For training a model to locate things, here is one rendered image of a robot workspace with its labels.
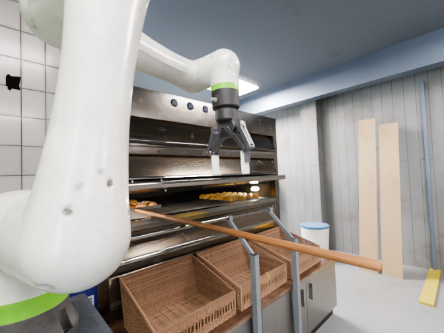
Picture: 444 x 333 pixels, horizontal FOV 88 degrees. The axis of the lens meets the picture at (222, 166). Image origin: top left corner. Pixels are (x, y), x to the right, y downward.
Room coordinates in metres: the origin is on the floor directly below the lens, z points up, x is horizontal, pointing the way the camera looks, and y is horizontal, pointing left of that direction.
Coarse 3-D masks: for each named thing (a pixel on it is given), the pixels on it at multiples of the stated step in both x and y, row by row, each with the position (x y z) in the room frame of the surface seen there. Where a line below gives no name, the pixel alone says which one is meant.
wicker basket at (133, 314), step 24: (168, 264) 1.67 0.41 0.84; (192, 264) 1.79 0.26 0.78; (120, 288) 1.43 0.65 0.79; (144, 288) 1.52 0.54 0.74; (168, 288) 1.63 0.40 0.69; (192, 288) 1.74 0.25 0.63; (216, 288) 1.60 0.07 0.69; (144, 312) 1.48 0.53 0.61; (168, 312) 1.52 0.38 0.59; (192, 312) 1.26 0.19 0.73; (216, 312) 1.37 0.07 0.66
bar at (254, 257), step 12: (228, 216) 1.62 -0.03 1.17; (240, 216) 1.70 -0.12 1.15; (168, 228) 1.31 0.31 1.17; (180, 228) 1.35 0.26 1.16; (132, 240) 1.17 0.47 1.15; (240, 240) 1.55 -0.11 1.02; (252, 252) 1.48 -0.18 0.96; (252, 264) 1.46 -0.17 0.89; (252, 276) 1.47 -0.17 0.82; (252, 288) 1.47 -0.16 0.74; (252, 300) 1.47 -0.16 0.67; (300, 300) 1.79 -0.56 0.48; (252, 312) 1.48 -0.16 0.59; (300, 312) 1.79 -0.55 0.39; (300, 324) 1.78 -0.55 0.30
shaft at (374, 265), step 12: (156, 216) 1.62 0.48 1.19; (168, 216) 1.50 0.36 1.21; (204, 228) 1.23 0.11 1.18; (216, 228) 1.16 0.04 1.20; (228, 228) 1.11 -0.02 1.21; (252, 240) 0.99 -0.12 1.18; (264, 240) 0.94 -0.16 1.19; (276, 240) 0.90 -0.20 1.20; (312, 252) 0.79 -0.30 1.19; (324, 252) 0.76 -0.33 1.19; (336, 252) 0.74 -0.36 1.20; (360, 264) 0.68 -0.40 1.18; (372, 264) 0.66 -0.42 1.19
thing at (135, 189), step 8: (160, 184) 1.52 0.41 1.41; (168, 184) 1.56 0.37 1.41; (176, 184) 1.60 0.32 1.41; (184, 184) 1.65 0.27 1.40; (192, 184) 1.69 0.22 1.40; (200, 184) 1.74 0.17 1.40; (208, 184) 1.80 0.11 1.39; (216, 184) 1.91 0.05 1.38; (224, 184) 2.03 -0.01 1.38; (232, 184) 2.17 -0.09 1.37; (136, 192) 1.56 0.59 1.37
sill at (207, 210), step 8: (256, 200) 2.42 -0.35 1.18; (264, 200) 2.50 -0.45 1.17; (272, 200) 2.60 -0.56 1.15; (208, 208) 1.98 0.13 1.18; (216, 208) 2.04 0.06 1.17; (224, 208) 2.10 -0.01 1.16; (232, 208) 2.17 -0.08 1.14; (152, 216) 1.69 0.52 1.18; (176, 216) 1.76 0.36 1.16; (184, 216) 1.81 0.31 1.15; (136, 224) 1.55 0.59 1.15; (144, 224) 1.59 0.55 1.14
